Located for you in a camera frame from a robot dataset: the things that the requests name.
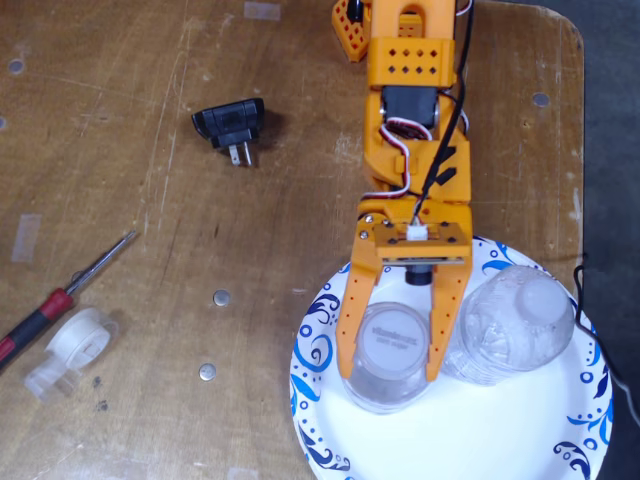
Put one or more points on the clear tape strip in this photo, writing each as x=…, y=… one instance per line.
x=242, y=474
x=262, y=10
x=26, y=239

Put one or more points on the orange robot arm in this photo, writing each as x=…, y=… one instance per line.
x=410, y=60

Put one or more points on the white blue patterned paper plate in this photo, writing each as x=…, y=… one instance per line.
x=475, y=435

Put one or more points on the clear tape dispenser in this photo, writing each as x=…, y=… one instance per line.
x=80, y=342

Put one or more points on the black power plug adapter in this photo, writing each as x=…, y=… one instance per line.
x=230, y=122

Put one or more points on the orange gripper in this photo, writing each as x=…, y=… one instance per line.
x=361, y=260

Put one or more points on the red black screwdriver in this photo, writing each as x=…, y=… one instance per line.
x=50, y=307

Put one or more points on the clear crinkled water bottle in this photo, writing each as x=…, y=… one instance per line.
x=510, y=330

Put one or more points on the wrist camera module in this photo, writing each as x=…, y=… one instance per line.
x=425, y=247

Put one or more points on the vitaminwater bottle purple label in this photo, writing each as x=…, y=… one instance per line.
x=395, y=345

